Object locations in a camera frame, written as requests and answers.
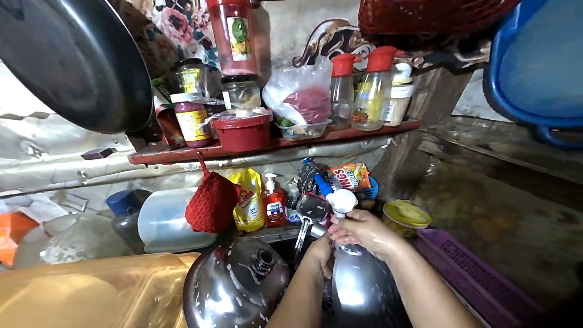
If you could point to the person's right fingers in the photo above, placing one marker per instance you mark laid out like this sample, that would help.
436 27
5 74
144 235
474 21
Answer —
345 228

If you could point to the black plastic bag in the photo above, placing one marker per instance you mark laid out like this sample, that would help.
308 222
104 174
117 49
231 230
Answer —
310 175

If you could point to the orange and white packet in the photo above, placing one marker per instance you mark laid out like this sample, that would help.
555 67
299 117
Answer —
350 177

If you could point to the red plastic tub with lid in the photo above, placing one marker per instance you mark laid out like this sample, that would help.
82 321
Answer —
241 134

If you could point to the clear plastic bowl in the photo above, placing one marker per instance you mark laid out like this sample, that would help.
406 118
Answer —
73 243

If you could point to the red plastic basket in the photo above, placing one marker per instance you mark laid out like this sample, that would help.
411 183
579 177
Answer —
423 16

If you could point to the person's left fingers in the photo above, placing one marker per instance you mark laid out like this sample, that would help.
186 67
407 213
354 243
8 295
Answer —
327 268

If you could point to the small dark block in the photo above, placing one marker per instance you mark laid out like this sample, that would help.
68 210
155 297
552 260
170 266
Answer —
99 153

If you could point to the person's left hand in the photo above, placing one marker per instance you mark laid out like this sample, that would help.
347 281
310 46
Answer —
320 253

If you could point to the clear bottle with red cap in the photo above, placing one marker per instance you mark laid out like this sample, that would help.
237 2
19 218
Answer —
373 98
340 98

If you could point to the glass jar with black lid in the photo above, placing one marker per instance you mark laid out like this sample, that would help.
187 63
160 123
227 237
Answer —
242 93

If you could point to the red soap pump bottle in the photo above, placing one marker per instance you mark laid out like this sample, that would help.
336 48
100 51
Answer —
274 207

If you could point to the metal measuring spoons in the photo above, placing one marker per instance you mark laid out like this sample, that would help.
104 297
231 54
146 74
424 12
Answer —
302 234

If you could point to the black-lidded jar, yellow label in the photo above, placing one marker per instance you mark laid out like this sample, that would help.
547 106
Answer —
191 77

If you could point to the orange plastic container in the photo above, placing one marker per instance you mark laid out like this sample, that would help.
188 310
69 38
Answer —
13 234

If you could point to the clear plastic food container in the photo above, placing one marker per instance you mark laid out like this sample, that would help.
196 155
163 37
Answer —
305 132

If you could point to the dark red packet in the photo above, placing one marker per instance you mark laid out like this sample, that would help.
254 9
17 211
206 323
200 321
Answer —
168 120

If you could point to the wooden post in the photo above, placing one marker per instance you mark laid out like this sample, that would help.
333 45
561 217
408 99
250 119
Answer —
423 114

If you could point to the black frying pan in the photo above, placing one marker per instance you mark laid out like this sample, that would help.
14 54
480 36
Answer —
86 68

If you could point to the purple plastic basket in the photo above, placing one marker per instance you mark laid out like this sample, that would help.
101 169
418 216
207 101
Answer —
473 273

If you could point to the red wooden shelf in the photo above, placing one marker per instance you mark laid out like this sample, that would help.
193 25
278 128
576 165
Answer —
282 145

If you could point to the blue plastic basket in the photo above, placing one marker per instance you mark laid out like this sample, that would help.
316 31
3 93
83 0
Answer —
371 189

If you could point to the gold plastic tray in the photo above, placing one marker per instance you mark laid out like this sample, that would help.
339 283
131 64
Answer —
91 291

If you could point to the red crocheted pot holder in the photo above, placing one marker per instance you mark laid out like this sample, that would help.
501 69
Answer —
212 202

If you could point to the metal lid with black knob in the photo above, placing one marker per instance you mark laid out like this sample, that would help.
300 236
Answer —
227 287

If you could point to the translucent plastic container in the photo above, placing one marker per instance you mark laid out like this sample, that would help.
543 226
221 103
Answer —
166 223

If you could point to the red pitcher with fruit label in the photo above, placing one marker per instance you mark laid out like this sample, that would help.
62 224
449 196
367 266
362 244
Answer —
225 45

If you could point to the dark jug with blue cap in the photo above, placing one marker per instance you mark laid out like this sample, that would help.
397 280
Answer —
127 207

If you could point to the yellow round plastic tub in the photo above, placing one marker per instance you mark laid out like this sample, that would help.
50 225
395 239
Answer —
405 218

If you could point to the dark bottle with purple label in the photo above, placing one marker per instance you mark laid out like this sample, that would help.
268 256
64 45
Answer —
293 207

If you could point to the person's left forearm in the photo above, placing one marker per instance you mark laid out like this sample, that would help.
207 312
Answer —
298 298

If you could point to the yellow refill pouch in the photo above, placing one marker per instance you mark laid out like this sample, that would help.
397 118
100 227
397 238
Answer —
249 205

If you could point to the floral curtain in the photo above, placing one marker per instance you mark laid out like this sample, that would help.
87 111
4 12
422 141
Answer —
173 32

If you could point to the person's right hand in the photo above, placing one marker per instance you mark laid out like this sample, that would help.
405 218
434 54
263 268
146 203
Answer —
371 234

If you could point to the clear plastic bag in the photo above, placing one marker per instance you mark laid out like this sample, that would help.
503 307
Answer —
291 84

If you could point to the white faucet head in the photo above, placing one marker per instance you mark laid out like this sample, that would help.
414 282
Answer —
344 201

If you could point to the white-lidded jar, yellow label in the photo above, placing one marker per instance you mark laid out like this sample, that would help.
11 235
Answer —
193 122

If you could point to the blue plastic basin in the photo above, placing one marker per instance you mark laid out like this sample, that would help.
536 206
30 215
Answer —
537 68

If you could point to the shiny rounded metal lid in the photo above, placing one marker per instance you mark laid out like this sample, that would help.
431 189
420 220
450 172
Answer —
366 291

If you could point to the person's right forearm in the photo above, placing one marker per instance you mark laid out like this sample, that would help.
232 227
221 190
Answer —
428 284

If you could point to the white-lidded jar of toothpicks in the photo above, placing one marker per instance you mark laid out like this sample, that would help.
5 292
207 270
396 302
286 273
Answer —
399 104

